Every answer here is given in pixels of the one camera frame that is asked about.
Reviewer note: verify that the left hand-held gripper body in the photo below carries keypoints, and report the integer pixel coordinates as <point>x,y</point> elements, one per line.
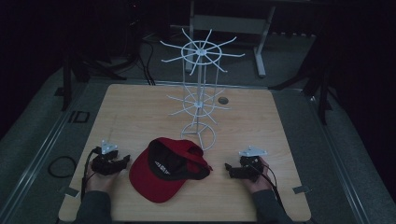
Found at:
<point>104,160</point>

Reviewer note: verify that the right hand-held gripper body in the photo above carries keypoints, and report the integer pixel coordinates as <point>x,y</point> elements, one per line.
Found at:
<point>252,166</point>

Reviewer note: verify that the red baseball cap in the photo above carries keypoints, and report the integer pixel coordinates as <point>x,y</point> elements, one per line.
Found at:
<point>146,183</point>

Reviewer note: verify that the person's right hand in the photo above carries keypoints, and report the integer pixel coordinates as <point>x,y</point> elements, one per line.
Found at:
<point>260,186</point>

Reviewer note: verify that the person's left hand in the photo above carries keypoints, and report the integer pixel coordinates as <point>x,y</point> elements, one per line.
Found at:
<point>101,183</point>

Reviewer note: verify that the grey tape strip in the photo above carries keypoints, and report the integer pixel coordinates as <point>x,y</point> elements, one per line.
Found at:
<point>70,191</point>
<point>301,189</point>

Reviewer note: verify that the grey round table grommet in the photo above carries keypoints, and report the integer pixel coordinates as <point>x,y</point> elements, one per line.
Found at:
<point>223,100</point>

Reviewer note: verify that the black metal stand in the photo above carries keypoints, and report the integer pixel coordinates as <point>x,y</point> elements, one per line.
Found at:
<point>323,99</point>
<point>66,87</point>

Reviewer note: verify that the black rectangular frame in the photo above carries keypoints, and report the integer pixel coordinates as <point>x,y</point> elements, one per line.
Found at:
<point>71,116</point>

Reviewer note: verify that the white metal desk frame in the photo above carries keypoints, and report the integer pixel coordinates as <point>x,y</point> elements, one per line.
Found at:
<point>227,25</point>

